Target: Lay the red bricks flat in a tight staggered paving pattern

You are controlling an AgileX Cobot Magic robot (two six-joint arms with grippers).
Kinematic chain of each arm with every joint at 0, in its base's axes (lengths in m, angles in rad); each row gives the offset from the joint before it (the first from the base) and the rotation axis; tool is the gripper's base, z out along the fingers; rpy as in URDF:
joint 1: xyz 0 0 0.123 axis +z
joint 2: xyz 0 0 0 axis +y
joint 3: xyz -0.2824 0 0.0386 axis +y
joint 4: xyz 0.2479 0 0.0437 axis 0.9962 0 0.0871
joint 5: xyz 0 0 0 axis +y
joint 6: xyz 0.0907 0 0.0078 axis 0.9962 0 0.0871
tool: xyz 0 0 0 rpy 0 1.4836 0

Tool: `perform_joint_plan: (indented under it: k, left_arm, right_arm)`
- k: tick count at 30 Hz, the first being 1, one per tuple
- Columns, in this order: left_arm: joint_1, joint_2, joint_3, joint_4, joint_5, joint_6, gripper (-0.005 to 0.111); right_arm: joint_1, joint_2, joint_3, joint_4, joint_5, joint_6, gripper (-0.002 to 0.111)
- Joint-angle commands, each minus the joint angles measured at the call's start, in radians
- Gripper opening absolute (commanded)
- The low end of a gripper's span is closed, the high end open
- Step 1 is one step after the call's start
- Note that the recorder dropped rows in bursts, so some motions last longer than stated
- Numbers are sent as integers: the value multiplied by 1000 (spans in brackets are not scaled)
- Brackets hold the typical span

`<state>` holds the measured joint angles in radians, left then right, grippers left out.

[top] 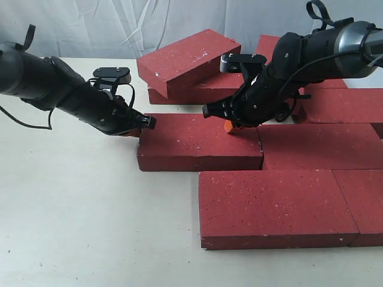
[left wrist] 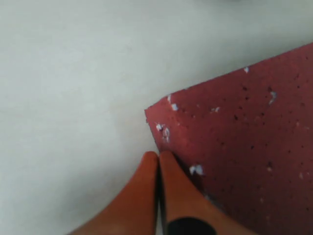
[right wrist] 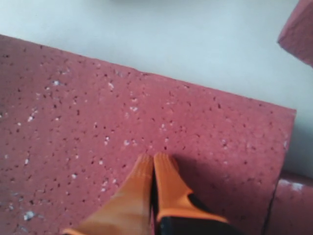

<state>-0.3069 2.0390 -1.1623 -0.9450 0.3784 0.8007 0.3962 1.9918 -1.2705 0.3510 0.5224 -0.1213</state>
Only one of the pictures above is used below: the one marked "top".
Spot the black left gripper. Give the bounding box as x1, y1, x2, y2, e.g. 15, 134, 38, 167
56, 79, 156, 138

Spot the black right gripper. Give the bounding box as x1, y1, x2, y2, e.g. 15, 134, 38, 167
202, 64, 302, 133

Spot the red brick large front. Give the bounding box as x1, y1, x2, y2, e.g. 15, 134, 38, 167
137, 114, 263, 172

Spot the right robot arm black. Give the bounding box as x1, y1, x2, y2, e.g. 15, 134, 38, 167
202, 21, 382, 129

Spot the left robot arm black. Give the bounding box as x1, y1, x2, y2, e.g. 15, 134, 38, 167
1, 42, 156, 137

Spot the red brick under tilted brick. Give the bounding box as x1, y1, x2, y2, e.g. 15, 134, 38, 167
148, 73, 244, 105

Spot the white backdrop cloth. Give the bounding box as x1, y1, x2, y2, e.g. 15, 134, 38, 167
0, 0, 383, 62

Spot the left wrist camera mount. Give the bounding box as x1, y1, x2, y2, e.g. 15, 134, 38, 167
93, 67, 132, 90

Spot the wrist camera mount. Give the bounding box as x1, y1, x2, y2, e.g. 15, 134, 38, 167
93, 67, 132, 90
220, 53, 267, 82

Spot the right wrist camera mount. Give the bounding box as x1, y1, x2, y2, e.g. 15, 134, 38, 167
220, 53, 267, 82

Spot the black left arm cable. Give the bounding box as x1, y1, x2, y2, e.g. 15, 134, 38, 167
0, 24, 135, 131

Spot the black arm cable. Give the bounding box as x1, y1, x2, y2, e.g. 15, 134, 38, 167
275, 0, 383, 123
0, 24, 135, 131

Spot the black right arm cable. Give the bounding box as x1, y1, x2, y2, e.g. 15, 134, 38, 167
275, 0, 383, 123

